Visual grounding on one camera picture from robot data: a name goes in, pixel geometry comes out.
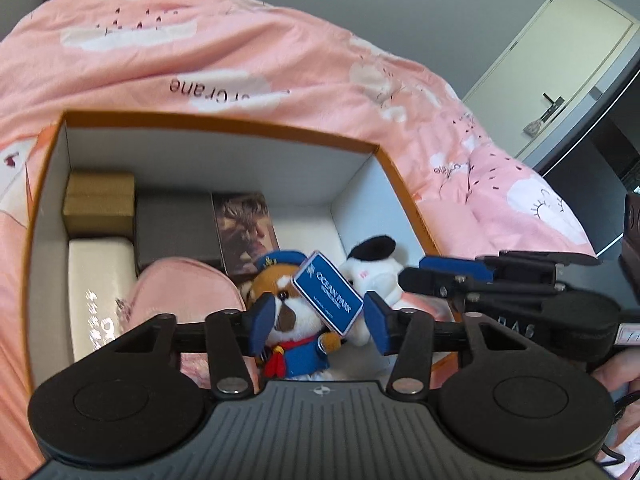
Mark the white glossy case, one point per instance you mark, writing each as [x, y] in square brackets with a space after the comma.
[97, 290]

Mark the white door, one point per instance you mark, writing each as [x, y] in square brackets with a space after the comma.
[560, 45]

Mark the pink fabric pouch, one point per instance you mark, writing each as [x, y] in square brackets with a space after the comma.
[175, 285]

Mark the person's right hand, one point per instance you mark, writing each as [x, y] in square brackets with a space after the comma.
[617, 370]

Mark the grey tassel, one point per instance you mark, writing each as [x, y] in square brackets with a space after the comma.
[534, 126]

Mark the dark grey box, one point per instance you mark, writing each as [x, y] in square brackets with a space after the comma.
[175, 230]

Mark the pink printed blanket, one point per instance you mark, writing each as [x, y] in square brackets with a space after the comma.
[250, 50]

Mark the small brown kraft box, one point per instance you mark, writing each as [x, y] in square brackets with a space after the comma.
[97, 202]

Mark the dark furniture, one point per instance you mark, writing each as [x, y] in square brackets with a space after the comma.
[590, 185]

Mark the white dog plush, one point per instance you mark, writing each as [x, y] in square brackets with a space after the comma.
[370, 270]

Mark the red panda sailor plush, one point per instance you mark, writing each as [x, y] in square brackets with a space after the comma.
[300, 355]

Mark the orange cardboard box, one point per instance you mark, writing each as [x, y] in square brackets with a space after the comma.
[225, 160]

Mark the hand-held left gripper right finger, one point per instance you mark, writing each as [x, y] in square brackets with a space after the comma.
[377, 326]

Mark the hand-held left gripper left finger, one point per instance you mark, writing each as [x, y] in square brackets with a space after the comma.
[263, 321]

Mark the picture book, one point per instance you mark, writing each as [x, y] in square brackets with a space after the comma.
[247, 230]

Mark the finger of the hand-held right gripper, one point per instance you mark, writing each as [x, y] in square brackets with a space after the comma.
[457, 267]
[425, 282]

